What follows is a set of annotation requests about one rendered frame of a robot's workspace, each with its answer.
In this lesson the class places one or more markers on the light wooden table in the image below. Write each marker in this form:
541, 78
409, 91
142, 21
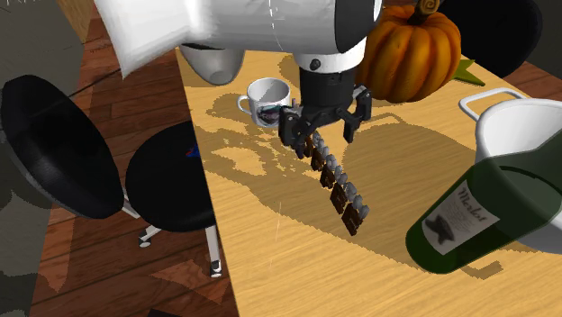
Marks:
316, 276

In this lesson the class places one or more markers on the black round chair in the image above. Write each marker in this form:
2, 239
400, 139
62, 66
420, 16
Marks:
496, 30

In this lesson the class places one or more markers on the white mug with picture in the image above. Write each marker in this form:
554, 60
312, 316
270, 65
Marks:
265, 94

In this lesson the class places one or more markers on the black round stool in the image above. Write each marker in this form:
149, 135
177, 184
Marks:
57, 145
169, 184

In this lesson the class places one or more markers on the dark green wine bottle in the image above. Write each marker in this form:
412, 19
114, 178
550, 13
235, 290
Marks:
474, 210

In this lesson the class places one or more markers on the orange pumpkin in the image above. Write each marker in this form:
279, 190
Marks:
408, 52

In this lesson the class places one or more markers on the green star-shaped leaf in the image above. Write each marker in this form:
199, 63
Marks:
469, 75

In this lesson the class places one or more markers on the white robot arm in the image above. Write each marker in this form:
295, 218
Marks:
272, 22

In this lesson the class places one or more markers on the brown and grey bead strip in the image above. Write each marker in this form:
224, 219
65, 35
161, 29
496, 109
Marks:
338, 193

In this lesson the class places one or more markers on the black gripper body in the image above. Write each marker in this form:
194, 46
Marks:
327, 90

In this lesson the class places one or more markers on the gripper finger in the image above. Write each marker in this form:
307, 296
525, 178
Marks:
363, 105
290, 125

